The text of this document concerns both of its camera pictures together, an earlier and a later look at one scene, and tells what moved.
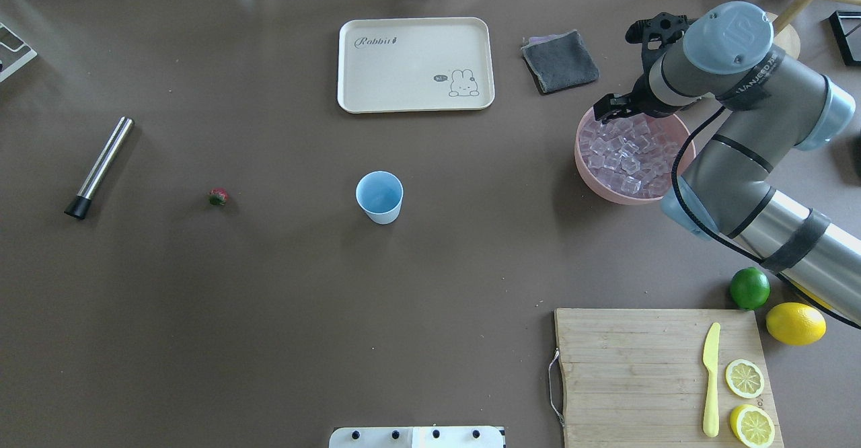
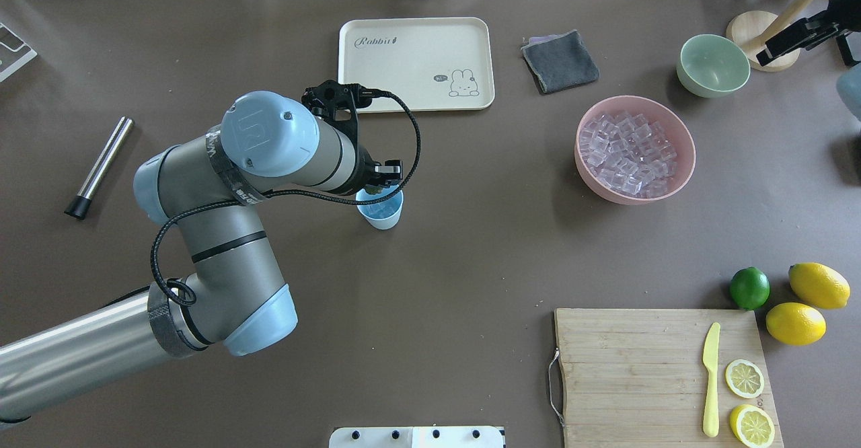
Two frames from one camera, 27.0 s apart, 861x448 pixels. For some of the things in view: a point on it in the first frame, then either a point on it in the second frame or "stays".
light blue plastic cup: (379, 194) stays
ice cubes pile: (633, 155) stays
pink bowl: (633, 158) stays
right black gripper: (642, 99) -> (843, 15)
